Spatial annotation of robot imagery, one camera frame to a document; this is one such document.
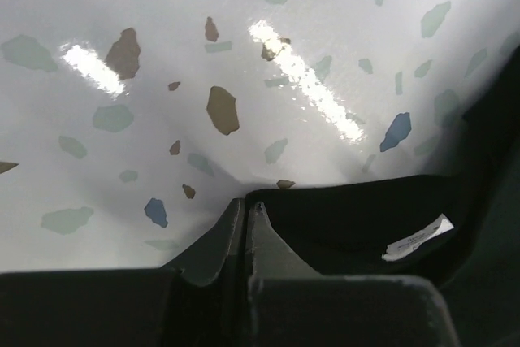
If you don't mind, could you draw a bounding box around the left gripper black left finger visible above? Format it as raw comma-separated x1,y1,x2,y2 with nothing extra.
1,198,244,346

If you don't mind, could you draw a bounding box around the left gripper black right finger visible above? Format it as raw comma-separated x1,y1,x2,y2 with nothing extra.
243,202,460,346

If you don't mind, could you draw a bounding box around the black t shirt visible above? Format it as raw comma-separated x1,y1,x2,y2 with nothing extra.
245,33,520,347

